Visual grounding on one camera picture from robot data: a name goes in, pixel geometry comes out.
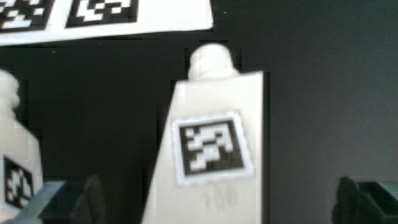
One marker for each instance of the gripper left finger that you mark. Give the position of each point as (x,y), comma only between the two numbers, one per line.
(66,204)

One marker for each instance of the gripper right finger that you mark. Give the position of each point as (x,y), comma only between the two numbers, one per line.
(366,205)

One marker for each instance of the white stool leg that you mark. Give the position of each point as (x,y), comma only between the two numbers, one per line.
(204,189)
(20,154)

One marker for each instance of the white marker sheet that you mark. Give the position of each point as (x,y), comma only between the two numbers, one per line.
(53,20)

